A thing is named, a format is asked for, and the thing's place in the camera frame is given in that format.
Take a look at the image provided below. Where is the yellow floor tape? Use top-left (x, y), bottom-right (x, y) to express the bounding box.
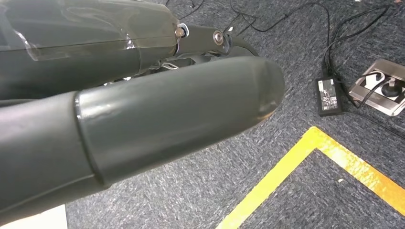
top-left (215, 126), bottom-right (405, 229)

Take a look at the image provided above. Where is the white flat surface corner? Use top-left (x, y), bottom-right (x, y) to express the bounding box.
top-left (0, 204), bottom-right (68, 229)

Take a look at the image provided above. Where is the black power adapter brick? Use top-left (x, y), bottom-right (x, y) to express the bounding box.
top-left (315, 76), bottom-right (344, 117)

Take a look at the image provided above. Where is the white plug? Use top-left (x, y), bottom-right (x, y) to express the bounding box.
top-left (365, 72), bottom-right (386, 87)

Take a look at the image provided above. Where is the metal floor socket box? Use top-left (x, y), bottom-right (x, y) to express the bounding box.
top-left (347, 59), bottom-right (405, 117)

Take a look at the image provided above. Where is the black round plug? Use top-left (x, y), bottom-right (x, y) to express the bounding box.
top-left (380, 83), bottom-right (405, 98)

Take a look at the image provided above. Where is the thin black cable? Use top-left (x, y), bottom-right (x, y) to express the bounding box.
top-left (228, 0), bottom-right (332, 45)

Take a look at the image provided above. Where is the thick black power cable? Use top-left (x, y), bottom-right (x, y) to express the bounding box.
top-left (320, 4), bottom-right (392, 80)

